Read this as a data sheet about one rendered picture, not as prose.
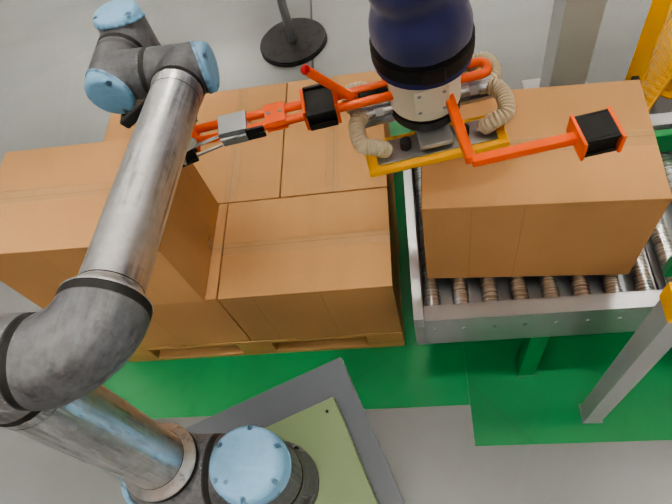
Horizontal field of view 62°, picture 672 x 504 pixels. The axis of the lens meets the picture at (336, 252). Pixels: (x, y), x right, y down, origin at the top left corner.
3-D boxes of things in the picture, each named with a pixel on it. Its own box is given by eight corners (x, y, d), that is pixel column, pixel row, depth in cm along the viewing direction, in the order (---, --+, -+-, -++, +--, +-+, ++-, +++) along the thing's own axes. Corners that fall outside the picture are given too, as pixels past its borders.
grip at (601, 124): (605, 122, 120) (610, 105, 116) (621, 152, 116) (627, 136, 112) (565, 131, 121) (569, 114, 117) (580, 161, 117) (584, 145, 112)
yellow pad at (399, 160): (498, 116, 140) (499, 102, 135) (510, 147, 134) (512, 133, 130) (363, 147, 142) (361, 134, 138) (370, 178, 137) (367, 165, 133)
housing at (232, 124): (250, 121, 140) (244, 108, 136) (252, 141, 136) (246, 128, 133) (223, 127, 140) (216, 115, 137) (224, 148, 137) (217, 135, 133)
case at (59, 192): (219, 205, 212) (174, 133, 177) (204, 302, 192) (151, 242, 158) (74, 217, 221) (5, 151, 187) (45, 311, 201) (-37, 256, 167)
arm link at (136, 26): (82, 30, 102) (95, -5, 107) (117, 82, 113) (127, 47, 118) (130, 23, 101) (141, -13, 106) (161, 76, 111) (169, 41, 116)
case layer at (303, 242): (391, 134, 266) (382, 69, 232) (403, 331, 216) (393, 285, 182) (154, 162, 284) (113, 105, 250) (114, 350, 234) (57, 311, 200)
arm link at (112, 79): (131, 76, 95) (145, 26, 101) (68, 83, 97) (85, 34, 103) (155, 115, 103) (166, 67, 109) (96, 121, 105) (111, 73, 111)
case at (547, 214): (606, 168, 189) (640, 78, 155) (628, 274, 170) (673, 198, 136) (425, 178, 200) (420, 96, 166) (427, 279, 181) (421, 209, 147)
